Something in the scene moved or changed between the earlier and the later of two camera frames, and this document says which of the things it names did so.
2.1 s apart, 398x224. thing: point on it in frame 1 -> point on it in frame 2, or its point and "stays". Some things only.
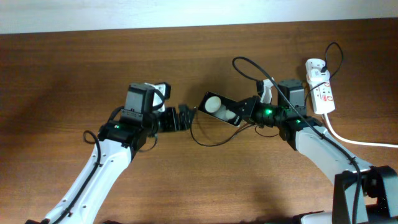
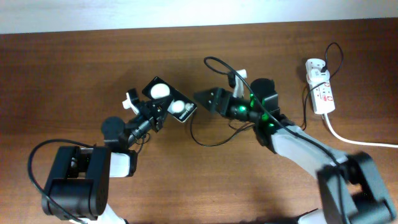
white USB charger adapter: (315, 76) stays
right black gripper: (250, 112) -> (217, 93)
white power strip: (322, 94) stays
